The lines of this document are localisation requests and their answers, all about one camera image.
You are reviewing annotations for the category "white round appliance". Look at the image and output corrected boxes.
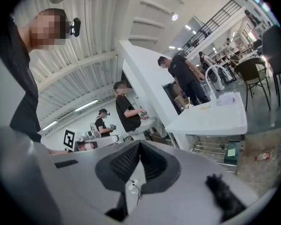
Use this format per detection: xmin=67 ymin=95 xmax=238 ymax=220
xmin=209 ymin=66 xmax=226 ymax=91

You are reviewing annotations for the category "white power strip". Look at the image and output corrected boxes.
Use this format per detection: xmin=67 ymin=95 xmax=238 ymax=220
xmin=125 ymin=179 xmax=140 ymax=192

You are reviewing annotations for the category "white sink basin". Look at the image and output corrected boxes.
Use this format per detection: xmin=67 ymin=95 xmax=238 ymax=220
xmin=165 ymin=91 xmax=248 ymax=135

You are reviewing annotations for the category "green box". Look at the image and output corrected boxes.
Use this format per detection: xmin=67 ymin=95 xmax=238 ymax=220
xmin=223 ymin=141 xmax=241 ymax=166

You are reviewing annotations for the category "person's black shirt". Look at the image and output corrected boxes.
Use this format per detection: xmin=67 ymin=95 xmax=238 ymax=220
xmin=0 ymin=15 xmax=43 ymax=144

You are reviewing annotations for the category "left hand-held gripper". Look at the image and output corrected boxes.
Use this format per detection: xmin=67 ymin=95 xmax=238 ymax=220
xmin=63 ymin=127 xmax=120 ymax=152

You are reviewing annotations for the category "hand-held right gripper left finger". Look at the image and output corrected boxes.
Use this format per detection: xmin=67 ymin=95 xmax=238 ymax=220
xmin=0 ymin=125 xmax=147 ymax=225

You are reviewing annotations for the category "clear plastic box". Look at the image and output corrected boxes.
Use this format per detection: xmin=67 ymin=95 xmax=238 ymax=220
xmin=219 ymin=92 xmax=237 ymax=106

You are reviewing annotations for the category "brown cardboard box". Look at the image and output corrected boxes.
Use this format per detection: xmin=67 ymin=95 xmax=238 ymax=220
xmin=174 ymin=91 xmax=188 ymax=112

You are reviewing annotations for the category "white curved faucet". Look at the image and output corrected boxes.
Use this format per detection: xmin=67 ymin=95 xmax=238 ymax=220
xmin=205 ymin=64 xmax=232 ymax=101

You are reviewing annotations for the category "black stair railing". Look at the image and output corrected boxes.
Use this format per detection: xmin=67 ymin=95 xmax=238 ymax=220
xmin=177 ymin=0 xmax=244 ymax=56

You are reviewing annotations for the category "metal sink stand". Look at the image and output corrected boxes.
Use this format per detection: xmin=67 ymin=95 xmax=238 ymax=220
xmin=189 ymin=134 xmax=246 ymax=173

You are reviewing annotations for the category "brown wicker chair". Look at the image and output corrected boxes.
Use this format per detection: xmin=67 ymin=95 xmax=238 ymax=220
xmin=233 ymin=57 xmax=272 ymax=112

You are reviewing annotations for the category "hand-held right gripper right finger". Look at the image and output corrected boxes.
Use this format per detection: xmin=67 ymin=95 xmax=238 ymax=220
xmin=125 ymin=139 xmax=259 ymax=225

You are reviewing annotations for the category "person's head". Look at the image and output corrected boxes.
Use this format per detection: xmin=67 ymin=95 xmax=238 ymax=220
xmin=29 ymin=7 xmax=69 ymax=52

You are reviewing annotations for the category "dark grey chair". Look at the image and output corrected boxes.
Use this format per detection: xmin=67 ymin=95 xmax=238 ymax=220
xmin=261 ymin=24 xmax=281 ymax=108

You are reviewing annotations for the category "red label bottle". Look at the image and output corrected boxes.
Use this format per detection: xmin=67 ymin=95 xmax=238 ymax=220
xmin=254 ymin=151 xmax=272 ymax=162

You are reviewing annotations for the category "person's left forearm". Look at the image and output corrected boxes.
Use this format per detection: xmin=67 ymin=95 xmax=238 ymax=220
xmin=48 ymin=149 xmax=74 ymax=156

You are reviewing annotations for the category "black head camera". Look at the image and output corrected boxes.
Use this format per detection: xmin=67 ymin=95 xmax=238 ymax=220
xmin=69 ymin=17 xmax=82 ymax=38

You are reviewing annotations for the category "ceiling tube light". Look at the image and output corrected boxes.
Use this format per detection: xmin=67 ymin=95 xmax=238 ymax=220
xmin=40 ymin=120 xmax=59 ymax=131
xmin=74 ymin=99 xmax=99 ymax=113

